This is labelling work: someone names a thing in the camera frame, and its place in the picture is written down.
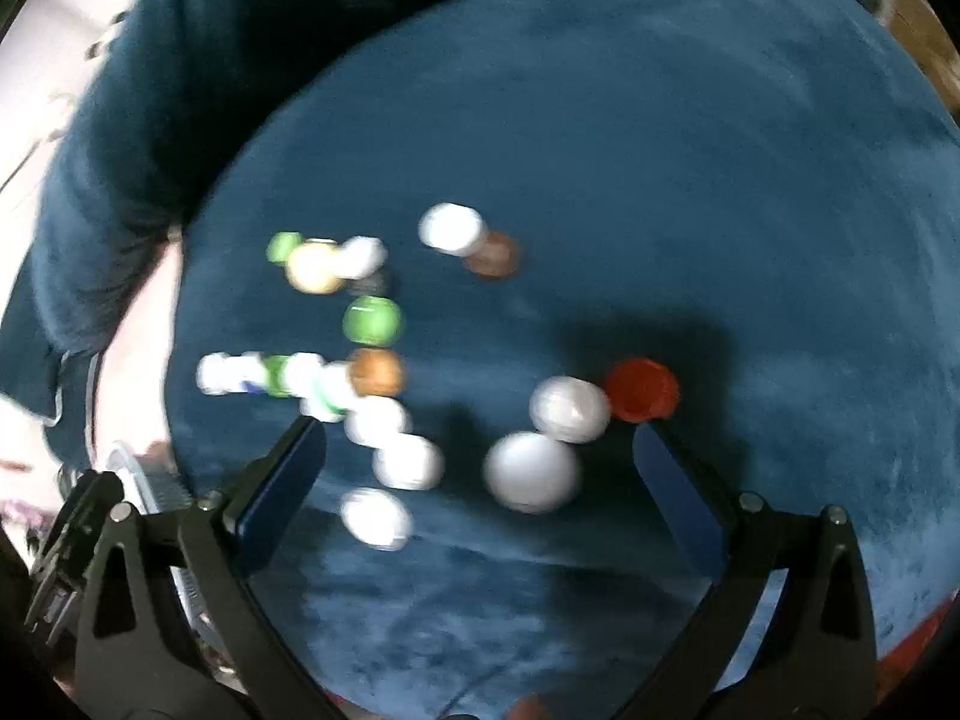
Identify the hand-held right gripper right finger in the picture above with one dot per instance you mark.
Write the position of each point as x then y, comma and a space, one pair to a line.
675, 499

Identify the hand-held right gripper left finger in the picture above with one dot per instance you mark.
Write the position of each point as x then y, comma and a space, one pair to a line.
281, 487

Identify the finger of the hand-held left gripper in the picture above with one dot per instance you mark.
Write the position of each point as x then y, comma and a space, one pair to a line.
67, 555

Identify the red bottle cap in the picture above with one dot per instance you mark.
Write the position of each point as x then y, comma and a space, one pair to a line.
643, 390

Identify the orange bottle cap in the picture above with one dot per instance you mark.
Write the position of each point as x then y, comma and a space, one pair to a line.
377, 373

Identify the green bottle cap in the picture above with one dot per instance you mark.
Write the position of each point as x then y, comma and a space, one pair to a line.
277, 376
283, 246
373, 320

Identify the large white bottle cap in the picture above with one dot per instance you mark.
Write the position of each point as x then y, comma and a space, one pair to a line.
532, 471

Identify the black bottle cap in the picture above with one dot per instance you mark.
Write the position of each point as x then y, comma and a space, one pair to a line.
370, 286

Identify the tan bottle cap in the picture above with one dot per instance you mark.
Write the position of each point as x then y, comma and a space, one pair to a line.
315, 268

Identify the brown bottle cap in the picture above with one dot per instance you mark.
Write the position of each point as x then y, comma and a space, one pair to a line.
495, 258

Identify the brown wooden board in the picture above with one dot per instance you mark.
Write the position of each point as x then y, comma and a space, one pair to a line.
926, 30

